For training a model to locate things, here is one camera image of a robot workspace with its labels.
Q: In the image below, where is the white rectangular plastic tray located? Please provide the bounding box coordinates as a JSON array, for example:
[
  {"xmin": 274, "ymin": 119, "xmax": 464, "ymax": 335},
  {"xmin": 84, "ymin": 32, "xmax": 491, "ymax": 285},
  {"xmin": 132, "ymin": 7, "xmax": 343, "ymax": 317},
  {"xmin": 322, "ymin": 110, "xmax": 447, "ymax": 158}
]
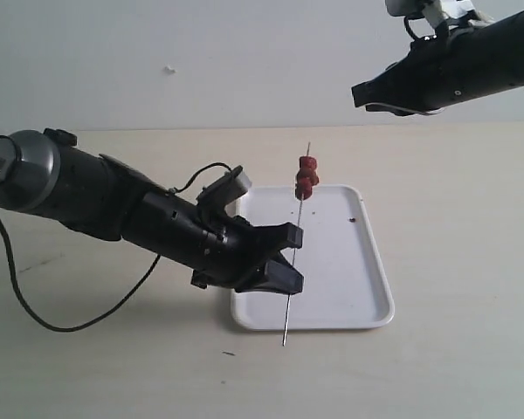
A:
[{"xmin": 231, "ymin": 184, "xmax": 395, "ymax": 331}]

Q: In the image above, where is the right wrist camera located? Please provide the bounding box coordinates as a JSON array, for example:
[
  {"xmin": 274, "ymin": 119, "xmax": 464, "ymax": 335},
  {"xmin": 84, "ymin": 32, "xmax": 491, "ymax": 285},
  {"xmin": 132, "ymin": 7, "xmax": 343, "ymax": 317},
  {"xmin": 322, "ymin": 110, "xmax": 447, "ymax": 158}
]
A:
[{"xmin": 385, "ymin": 0, "xmax": 495, "ymax": 28}]

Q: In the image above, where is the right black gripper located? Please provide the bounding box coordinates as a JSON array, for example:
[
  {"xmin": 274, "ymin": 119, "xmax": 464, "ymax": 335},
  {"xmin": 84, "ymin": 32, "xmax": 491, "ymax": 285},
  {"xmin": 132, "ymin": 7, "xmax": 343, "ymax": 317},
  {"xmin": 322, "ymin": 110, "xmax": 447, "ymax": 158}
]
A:
[{"xmin": 351, "ymin": 10, "xmax": 524, "ymax": 116}]

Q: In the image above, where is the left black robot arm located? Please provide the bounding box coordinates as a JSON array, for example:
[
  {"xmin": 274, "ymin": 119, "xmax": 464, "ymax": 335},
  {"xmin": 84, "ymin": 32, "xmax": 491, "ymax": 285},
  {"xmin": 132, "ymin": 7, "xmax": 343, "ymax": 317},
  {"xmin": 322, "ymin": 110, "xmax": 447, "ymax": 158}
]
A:
[{"xmin": 0, "ymin": 128, "xmax": 303, "ymax": 294}]

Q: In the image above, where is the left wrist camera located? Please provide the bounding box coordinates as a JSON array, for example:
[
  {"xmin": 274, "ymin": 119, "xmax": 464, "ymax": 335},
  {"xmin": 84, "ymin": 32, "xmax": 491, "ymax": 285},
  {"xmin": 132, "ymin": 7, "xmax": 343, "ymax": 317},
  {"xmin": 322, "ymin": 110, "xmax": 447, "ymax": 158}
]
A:
[{"xmin": 196, "ymin": 166, "xmax": 252, "ymax": 208}]

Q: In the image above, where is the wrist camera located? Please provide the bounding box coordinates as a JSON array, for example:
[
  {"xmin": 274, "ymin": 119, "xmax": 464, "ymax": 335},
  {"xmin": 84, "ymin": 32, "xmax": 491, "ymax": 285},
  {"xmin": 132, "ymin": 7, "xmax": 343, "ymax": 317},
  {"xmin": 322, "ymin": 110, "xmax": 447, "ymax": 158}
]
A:
[
  {"xmin": 385, "ymin": 0, "xmax": 495, "ymax": 28},
  {"xmin": 196, "ymin": 166, "xmax": 252, "ymax": 208}
]

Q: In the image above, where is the red date top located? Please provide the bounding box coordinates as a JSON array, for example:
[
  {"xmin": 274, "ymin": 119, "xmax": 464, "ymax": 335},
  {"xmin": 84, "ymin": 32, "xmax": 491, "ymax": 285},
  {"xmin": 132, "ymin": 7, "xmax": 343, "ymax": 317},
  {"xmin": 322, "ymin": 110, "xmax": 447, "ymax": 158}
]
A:
[{"xmin": 295, "ymin": 177, "xmax": 314, "ymax": 201}]

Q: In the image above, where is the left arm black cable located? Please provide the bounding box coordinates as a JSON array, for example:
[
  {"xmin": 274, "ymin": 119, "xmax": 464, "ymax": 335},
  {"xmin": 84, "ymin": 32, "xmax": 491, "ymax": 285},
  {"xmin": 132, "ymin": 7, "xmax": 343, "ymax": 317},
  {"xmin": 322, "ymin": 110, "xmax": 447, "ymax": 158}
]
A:
[{"xmin": 0, "ymin": 161, "xmax": 232, "ymax": 333}]

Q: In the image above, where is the thin metal skewer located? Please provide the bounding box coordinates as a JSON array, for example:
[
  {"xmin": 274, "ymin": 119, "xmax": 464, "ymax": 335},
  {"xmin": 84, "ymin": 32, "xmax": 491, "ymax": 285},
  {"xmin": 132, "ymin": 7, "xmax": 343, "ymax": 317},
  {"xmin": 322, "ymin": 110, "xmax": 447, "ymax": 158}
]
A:
[{"xmin": 281, "ymin": 141, "xmax": 312, "ymax": 347}]

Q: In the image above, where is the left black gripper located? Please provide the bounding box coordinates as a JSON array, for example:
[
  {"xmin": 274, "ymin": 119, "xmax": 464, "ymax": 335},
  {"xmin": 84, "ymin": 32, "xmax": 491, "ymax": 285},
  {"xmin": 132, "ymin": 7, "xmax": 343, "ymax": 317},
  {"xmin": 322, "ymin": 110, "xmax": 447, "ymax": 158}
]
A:
[{"xmin": 122, "ymin": 192, "xmax": 304, "ymax": 293}]

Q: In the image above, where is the red date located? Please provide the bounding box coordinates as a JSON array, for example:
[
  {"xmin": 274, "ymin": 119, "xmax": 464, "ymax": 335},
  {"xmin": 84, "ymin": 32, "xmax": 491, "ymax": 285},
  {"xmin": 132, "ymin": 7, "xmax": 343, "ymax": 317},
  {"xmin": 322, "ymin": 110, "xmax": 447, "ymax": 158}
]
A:
[
  {"xmin": 296, "ymin": 167, "xmax": 320, "ymax": 186},
  {"xmin": 295, "ymin": 177, "xmax": 314, "ymax": 201},
  {"xmin": 299, "ymin": 155, "xmax": 318, "ymax": 171}
]

